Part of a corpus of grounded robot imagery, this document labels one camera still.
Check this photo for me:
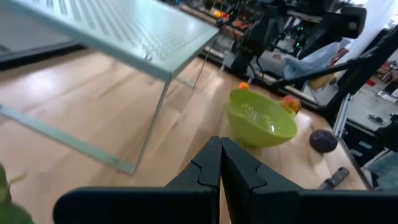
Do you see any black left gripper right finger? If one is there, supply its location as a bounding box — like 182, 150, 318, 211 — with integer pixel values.
220, 136, 398, 224

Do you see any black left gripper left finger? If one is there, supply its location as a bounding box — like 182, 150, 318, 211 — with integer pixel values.
52, 135, 222, 224

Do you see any green plastic colander bowl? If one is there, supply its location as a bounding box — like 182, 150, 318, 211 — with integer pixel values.
225, 88, 299, 148

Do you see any dark purple round fruit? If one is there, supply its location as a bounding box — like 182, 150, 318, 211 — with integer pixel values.
308, 129, 338, 154

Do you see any red and yellow pear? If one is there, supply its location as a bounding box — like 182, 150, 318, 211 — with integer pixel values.
281, 95, 302, 114

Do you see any pale blue plastic bag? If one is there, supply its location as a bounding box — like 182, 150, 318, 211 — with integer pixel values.
282, 40, 351, 80

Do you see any green potted plant white pot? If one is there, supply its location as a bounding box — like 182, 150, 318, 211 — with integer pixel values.
0, 163, 35, 224

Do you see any pale green perforated metal shelf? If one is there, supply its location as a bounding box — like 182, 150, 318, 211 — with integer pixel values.
0, 0, 221, 175

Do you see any black-handled kitchen knife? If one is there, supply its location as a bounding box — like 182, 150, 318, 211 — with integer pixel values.
318, 166, 350, 190

